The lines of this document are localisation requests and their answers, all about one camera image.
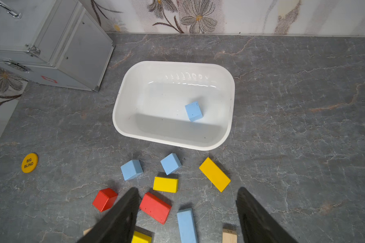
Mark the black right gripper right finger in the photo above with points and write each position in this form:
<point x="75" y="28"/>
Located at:
<point x="257" y="225"/>

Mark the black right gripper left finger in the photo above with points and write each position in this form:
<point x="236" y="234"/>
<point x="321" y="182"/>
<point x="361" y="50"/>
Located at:
<point x="118" y="225"/>

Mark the light blue cube block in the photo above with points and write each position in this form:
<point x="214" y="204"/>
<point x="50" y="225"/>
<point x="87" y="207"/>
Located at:
<point x="193" y="111"/>
<point x="171" y="163"/>
<point x="131" y="169"/>

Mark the yellow flat block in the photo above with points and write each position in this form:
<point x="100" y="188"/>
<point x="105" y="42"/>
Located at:
<point x="141" y="238"/>

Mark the red small block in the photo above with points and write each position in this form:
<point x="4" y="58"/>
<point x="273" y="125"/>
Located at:
<point x="105" y="199"/>

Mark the natural wood long block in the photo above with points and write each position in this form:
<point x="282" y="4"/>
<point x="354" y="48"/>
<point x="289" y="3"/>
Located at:
<point x="229" y="236"/>

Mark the red rectangular block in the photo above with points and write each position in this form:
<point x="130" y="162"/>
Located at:
<point x="155" y="208"/>

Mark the yellow rectangular block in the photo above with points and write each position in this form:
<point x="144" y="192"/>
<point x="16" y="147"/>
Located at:
<point x="217" y="177"/>

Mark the yellow small block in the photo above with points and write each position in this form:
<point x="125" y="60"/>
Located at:
<point x="165" y="184"/>

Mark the long light blue block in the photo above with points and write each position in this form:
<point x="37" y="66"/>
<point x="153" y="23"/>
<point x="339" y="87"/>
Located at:
<point x="186" y="225"/>

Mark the yellow big blind chip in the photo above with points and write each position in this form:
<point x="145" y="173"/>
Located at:
<point x="29" y="163"/>

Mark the white plastic tub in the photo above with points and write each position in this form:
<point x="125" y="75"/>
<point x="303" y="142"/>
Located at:
<point x="151" y="104"/>

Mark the silver first aid case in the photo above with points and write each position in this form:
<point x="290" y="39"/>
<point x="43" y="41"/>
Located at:
<point x="54" y="43"/>

